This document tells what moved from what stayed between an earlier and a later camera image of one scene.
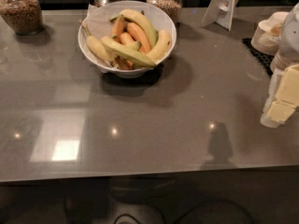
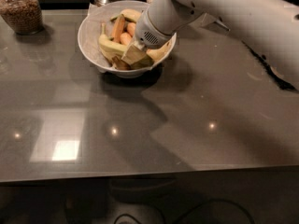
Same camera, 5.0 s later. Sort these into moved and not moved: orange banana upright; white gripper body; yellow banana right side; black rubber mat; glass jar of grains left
Moved: white gripper body
Not moved: black rubber mat; yellow banana right side; orange banana upright; glass jar of grains left
